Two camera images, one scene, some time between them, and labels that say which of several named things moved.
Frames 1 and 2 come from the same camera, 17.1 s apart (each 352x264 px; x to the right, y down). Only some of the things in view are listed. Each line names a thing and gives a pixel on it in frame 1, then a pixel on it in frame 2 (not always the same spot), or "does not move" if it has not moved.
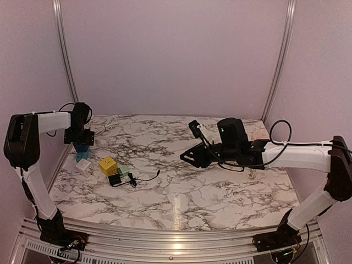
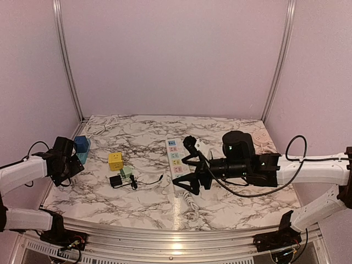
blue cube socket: x=82 y=148 does not move
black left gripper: x=88 y=138 → x=76 y=167
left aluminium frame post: x=65 y=56 does not move
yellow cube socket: x=108 y=166 → x=115 y=161
